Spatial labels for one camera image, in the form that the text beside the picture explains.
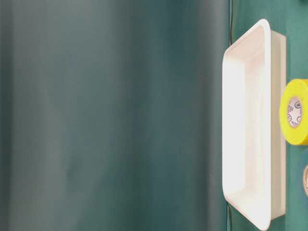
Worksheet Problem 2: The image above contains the white plastic tray case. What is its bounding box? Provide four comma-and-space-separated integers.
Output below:
222, 19, 286, 231

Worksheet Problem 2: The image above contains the yellow tape roll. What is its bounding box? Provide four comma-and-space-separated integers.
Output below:
279, 79, 308, 146

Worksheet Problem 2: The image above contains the teal tape roll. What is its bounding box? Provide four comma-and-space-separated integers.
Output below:
303, 165, 308, 196

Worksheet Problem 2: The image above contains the green backdrop curtain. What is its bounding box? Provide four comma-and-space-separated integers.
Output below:
0, 0, 229, 231

